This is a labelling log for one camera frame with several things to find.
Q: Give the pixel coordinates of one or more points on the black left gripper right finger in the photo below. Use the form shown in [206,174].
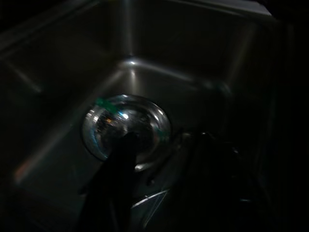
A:
[212,174]

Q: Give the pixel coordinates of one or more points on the stainless steel sink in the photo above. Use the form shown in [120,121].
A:
[169,60]

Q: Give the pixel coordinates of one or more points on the steel bowl with green tape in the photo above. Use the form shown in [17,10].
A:
[135,116]

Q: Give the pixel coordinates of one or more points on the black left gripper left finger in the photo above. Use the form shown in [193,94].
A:
[118,181]

